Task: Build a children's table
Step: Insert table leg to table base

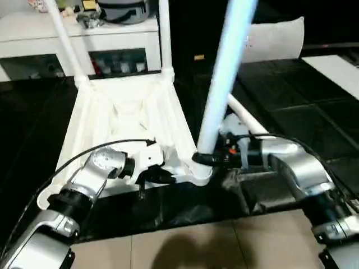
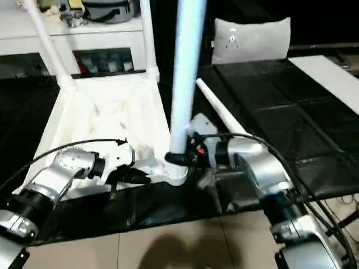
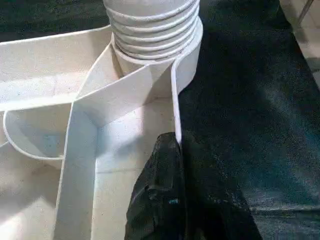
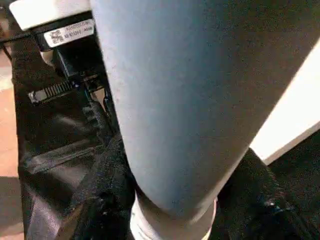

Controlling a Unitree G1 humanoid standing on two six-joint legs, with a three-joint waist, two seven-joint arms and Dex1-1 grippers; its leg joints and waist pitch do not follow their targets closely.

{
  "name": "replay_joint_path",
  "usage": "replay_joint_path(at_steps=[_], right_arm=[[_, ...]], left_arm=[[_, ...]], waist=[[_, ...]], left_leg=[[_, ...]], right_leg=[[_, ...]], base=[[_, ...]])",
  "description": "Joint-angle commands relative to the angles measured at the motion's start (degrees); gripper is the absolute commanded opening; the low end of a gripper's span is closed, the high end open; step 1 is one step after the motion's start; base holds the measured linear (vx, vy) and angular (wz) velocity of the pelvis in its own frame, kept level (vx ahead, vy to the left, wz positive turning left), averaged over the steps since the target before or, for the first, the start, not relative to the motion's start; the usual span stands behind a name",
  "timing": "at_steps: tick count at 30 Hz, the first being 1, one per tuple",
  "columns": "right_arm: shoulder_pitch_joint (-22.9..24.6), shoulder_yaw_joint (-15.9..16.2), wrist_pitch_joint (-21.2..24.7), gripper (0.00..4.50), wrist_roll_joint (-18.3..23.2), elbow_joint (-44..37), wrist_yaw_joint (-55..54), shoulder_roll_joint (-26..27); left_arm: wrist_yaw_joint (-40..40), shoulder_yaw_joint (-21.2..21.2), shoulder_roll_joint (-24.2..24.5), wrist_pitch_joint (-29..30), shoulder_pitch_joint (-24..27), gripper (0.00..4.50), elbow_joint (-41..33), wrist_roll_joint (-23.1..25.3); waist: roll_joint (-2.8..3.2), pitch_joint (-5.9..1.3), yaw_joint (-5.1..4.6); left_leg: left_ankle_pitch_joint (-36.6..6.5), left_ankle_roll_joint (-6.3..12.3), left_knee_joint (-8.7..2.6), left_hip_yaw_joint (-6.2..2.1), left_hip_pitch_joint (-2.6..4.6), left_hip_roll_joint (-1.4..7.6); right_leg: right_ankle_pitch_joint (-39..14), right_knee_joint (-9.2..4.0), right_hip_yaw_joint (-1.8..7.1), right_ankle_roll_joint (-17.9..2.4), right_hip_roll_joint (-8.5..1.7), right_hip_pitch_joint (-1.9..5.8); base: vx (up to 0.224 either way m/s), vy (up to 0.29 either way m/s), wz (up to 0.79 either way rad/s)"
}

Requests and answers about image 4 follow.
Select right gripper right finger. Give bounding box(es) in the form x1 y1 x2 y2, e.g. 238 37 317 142
212 147 320 240

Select white plastic table leg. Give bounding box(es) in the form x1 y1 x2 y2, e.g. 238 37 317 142
91 0 320 240

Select white plastic table top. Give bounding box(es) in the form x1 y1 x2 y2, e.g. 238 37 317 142
249 44 320 166

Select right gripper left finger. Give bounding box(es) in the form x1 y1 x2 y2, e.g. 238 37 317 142
79 139 138 240

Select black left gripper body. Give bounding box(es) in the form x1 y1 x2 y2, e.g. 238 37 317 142
27 47 112 121

